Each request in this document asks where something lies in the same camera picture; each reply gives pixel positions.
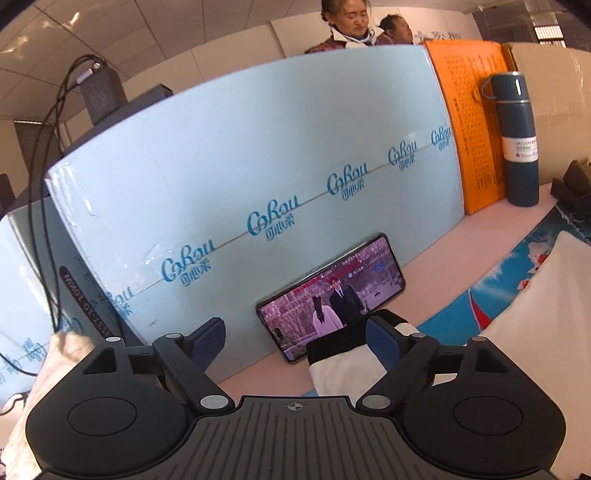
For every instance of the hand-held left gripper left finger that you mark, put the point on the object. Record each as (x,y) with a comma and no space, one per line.
(210,342)

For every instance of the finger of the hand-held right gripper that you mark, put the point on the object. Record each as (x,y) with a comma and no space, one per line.
(577,182)

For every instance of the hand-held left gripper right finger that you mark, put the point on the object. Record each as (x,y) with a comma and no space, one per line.
(381,340)

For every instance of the white garment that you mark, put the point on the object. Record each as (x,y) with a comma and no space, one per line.
(341,371)

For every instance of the smartphone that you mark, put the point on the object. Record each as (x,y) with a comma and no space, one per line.
(332,295)

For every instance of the dark blue vacuum bottle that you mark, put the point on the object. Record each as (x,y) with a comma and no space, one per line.
(519,138)

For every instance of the brown cardboard box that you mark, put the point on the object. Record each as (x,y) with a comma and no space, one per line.
(558,101)

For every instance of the orange cardboard box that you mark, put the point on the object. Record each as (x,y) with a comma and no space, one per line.
(466,134)

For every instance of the printed mat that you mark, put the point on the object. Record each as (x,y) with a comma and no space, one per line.
(503,281)

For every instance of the cream cloth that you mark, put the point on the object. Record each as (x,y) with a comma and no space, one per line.
(51,369)

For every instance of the large light blue cardboard box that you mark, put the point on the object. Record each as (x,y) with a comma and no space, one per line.
(258,152)

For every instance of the black power adapter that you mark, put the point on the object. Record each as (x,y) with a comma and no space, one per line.
(101,92)

